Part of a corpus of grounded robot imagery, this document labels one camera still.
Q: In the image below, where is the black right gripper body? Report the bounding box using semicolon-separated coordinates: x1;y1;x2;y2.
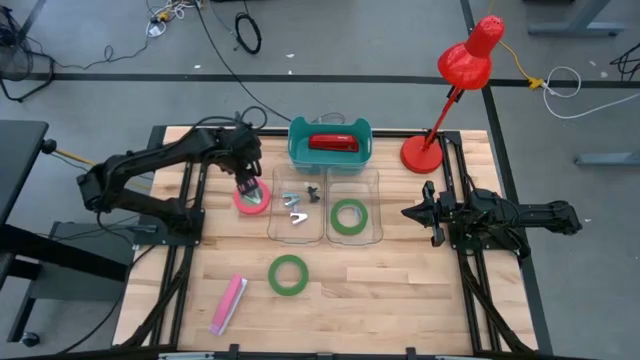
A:
422;180;469;249

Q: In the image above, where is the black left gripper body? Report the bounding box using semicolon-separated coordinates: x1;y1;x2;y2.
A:
233;146;264;184

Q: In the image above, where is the pink tape roll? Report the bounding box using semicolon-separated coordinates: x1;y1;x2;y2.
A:
232;178;273;217

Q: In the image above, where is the green masking tape roll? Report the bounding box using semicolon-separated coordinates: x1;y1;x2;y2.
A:
267;253;311;298
328;197;371;238

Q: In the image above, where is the red stapler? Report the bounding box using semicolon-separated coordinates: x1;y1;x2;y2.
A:
307;132;362;154

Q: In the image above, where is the pink stapler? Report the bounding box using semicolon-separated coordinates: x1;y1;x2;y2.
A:
208;272;250;338

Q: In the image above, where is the clear plastic bin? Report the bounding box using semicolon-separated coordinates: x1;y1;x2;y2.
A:
265;163;329;247
324;165;386;248

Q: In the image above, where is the teal plastic bin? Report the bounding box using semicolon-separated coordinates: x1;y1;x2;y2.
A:
286;115;375;177

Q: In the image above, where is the red desk lamp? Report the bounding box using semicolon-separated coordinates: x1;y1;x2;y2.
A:
399;14;507;176

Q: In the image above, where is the grey table leg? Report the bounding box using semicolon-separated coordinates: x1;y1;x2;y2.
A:
526;0;627;37
573;151;640;168

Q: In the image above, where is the white power adapter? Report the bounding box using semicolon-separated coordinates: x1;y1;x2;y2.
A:
145;19;168;40

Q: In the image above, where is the black desk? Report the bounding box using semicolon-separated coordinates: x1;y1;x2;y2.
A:
0;119;129;347

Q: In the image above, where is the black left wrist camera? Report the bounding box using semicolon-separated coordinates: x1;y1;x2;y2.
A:
230;124;263;151

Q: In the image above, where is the long black floor cable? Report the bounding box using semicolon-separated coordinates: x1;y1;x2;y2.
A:
191;0;294;124

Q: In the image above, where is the coiled black cable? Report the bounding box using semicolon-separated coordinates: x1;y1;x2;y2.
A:
234;11;264;56

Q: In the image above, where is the black aluminium rig frame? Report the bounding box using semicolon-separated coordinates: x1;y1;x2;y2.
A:
112;124;554;360

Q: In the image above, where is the yellow extension cable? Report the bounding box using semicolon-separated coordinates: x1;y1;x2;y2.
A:
491;38;547;92

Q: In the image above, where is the white floor cable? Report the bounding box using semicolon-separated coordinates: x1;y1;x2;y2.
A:
541;65;640;121

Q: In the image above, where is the black wire fan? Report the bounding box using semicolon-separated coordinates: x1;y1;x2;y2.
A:
0;5;57;104

